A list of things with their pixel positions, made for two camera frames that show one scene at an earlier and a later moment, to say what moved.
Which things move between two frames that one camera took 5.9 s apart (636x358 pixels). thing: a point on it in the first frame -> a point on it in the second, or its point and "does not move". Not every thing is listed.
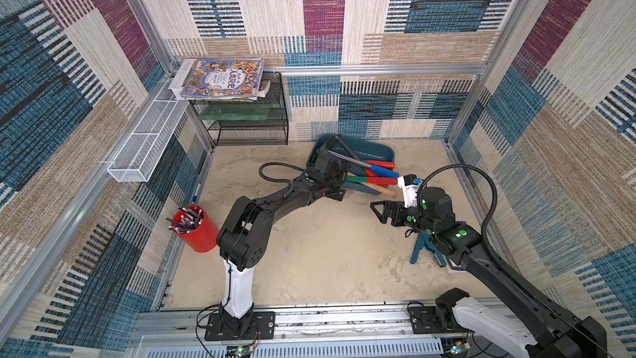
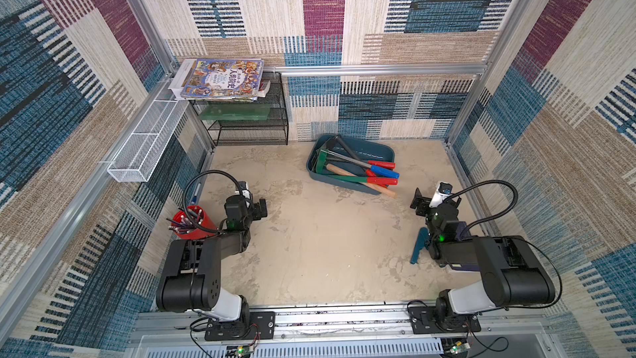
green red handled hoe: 371,180 does not move
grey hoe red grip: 368,172 does not move
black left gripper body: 335,187 -> 254,214
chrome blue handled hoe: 377,169 does not move
